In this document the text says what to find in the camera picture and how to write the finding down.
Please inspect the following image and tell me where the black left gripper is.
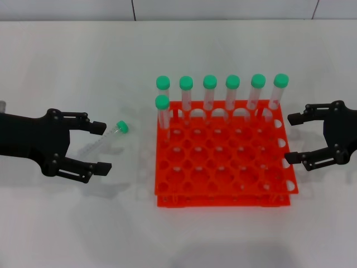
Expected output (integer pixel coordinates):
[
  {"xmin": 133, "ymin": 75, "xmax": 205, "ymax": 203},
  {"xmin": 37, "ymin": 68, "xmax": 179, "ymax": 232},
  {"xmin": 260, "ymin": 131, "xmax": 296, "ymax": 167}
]
[{"xmin": 0, "ymin": 108, "xmax": 113, "ymax": 184}]

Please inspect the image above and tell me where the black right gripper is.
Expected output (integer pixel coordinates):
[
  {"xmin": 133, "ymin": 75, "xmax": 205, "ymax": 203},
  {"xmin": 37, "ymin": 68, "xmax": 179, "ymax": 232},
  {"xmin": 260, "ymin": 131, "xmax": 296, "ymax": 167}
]
[{"xmin": 283, "ymin": 99, "xmax": 357, "ymax": 172}]

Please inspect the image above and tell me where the orange plastic test tube rack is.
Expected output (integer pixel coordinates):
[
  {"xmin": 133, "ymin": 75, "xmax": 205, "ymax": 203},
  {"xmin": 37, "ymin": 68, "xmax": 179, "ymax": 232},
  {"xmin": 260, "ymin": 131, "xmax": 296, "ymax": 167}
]
[{"xmin": 153, "ymin": 100, "xmax": 300, "ymax": 209}]

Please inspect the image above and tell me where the green-capped clear test tube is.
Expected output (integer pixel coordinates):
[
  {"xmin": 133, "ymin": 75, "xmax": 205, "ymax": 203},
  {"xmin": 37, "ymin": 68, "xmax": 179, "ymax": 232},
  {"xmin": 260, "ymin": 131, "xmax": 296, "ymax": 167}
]
[
  {"xmin": 79, "ymin": 119, "xmax": 129, "ymax": 157},
  {"xmin": 155, "ymin": 94, "xmax": 171, "ymax": 145},
  {"xmin": 267, "ymin": 73, "xmax": 290, "ymax": 118},
  {"xmin": 202, "ymin": 74, "xmax": 218, "ymax": 112},
  {"xmin": 155, "ymin": 75, "xmax": 171, "ymax": 98},
  {"xmin": 225, "ymin": 74, "xmax": 241, "ymax": 112},
  {"xmin": 178, "ymin": 75, "xmax": 194, "ymax": 125},
  {"xmin": 247, "ymin": 73, "xmax": 267, "ymax": 111}
]

